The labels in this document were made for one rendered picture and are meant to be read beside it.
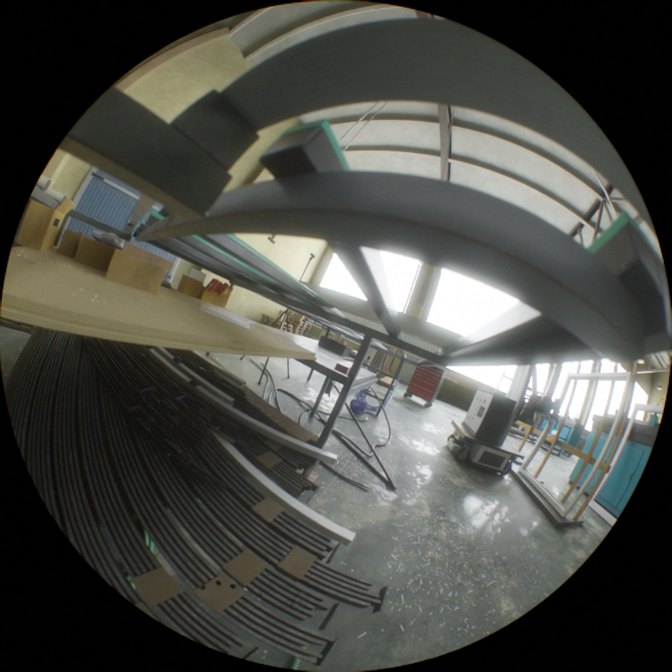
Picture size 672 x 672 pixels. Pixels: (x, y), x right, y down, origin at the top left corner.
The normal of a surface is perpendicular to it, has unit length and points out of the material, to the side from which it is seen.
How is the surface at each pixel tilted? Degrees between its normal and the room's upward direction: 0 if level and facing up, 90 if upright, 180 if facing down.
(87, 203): 90
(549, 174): 180
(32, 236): 90
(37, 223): 90
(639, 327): 90
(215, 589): 0
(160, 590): 0
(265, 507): 0
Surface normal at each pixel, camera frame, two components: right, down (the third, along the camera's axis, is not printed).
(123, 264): 0.85, 0.36
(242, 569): 0.39, -0.92
